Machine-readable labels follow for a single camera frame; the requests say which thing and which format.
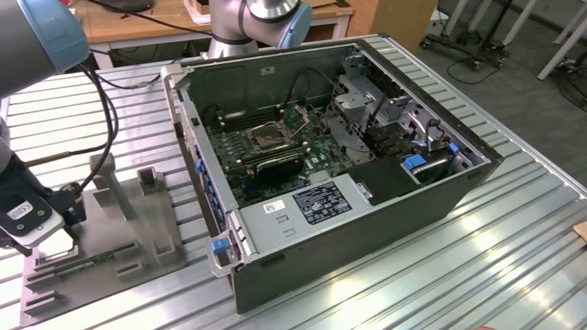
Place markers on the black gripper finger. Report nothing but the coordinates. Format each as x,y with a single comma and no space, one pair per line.
74,211
16,247

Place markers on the silver square CPU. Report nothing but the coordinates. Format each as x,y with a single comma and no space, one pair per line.
57,254

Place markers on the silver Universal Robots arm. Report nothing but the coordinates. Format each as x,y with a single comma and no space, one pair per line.
32,41

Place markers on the black RAM slot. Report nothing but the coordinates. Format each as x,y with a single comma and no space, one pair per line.
252,121
246,113

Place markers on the CPU socket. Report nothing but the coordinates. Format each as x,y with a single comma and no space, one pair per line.
268,139

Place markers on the grey plastic parts rack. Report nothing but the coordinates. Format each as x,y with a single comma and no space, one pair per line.
124,237

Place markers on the green RAM stick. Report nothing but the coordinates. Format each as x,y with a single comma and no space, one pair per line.
84,263

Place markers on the small blue card clip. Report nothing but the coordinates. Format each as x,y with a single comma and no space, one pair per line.
198,166

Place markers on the blue case latch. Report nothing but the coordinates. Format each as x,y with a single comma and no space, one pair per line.
218,247

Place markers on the grey power supply unit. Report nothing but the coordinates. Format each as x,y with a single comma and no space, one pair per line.
270,227

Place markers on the small white sticker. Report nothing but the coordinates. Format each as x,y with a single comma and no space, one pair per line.
273,207

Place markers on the black round fan shroud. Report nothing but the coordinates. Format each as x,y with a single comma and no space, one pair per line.
278,168

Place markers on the black rating label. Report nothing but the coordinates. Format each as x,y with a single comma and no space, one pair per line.
322,203

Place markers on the black monitor base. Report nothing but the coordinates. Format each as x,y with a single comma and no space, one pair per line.
125,4

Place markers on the green motherboard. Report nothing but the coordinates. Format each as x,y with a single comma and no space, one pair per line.
316,151

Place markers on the open black PC case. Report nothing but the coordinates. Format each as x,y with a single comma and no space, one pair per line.
348,247

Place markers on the perforated metal drive cage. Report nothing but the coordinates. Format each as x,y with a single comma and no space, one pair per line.
350,103

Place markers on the blue disk carrier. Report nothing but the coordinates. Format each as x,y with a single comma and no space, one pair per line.
412,163

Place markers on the wooden cabinet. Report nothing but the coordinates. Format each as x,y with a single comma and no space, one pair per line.
403,20

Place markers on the black wheeled stand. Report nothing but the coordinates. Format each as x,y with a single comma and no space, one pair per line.
476,51

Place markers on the brown board piece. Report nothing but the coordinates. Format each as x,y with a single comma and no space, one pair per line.
580,233

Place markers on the white table legs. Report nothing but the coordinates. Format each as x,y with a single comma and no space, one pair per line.
556,51

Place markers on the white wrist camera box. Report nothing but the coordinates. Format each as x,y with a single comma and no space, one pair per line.
42,228

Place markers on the wooden desk white frame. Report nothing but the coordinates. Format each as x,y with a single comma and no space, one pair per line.
150,25

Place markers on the silver hinged metal bracket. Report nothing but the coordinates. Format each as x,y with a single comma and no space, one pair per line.
428,127

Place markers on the small blue bracket clip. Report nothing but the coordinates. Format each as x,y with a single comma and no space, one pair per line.
452,149

